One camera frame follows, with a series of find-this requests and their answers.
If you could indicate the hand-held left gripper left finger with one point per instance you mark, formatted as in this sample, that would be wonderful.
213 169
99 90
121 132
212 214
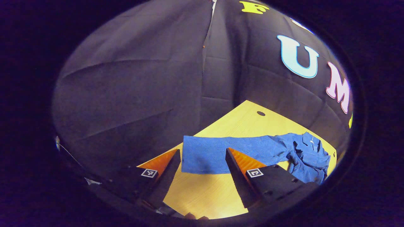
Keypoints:
167 179

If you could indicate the blue collared shirt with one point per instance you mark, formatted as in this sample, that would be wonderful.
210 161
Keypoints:
214 151

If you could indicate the black backdrop cloth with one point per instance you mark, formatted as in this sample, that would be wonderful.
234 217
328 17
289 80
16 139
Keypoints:
142 78

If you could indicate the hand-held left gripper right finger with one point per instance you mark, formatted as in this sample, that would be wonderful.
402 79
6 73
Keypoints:
240 183

